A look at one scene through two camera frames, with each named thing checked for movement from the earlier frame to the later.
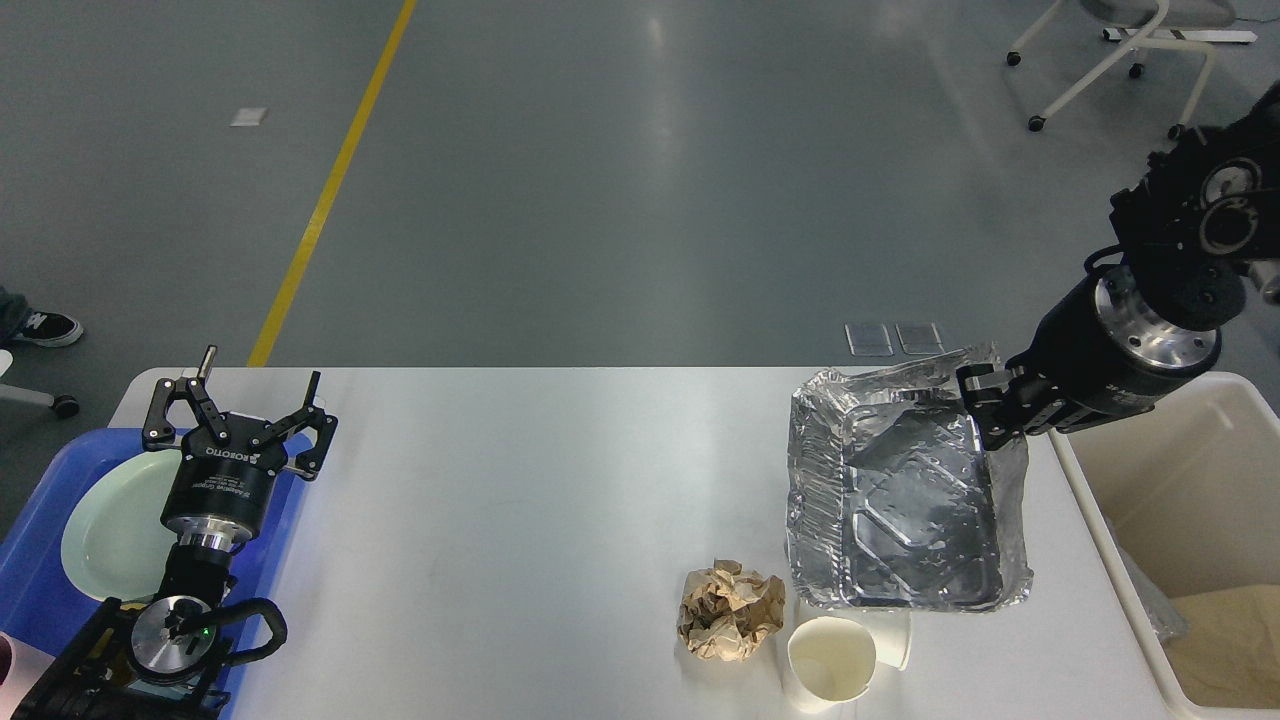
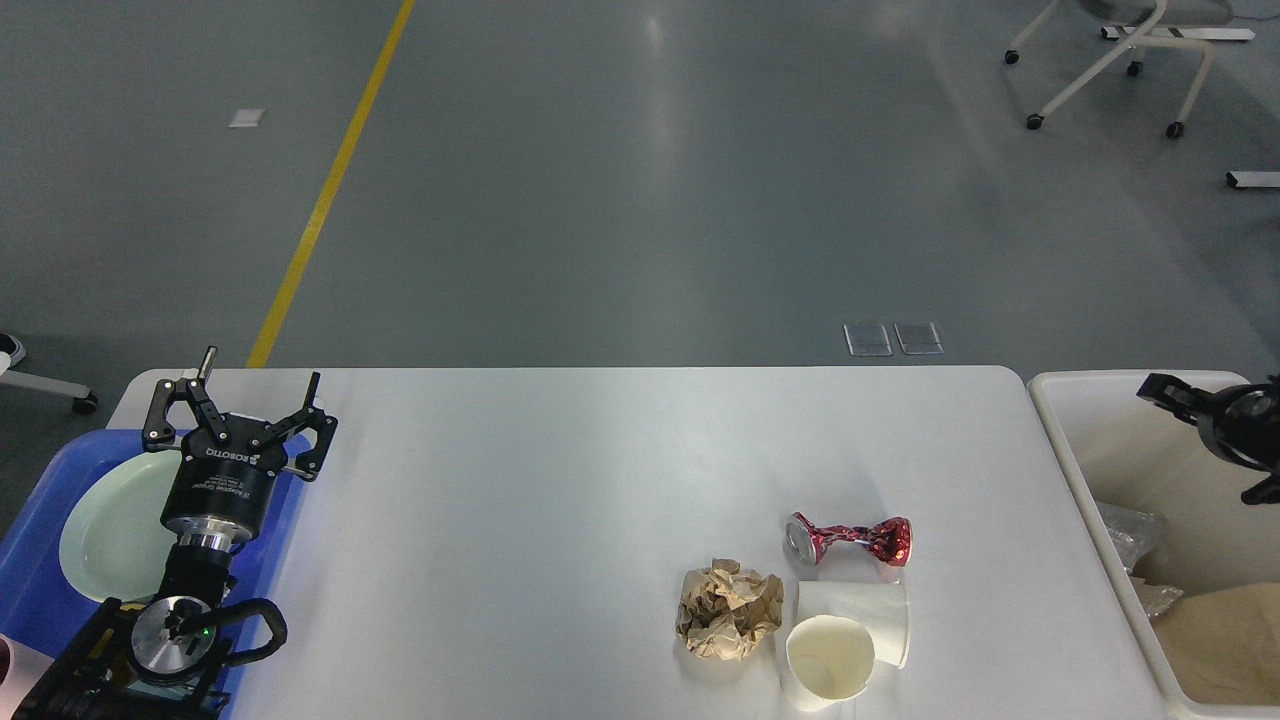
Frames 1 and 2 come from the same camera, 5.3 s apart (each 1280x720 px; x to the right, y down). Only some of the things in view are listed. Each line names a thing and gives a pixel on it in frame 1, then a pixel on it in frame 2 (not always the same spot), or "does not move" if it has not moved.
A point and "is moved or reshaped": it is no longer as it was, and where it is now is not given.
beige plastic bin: [1197, 485] does not move
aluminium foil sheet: [1167, 618] is moved or reshaped
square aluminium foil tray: [893, 499] -> [1133, 533]
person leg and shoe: [46, 329] -> [12, 351]
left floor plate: [869, 339] does not move
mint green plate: [113, 538] does not move
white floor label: [249, 116] does not move
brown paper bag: [1229, 655] does not move
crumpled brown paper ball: [727, 615] does not move
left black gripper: [219, 494] does not move
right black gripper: [1103, 353] -> [1243, 426]
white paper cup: [830, 664] does not move
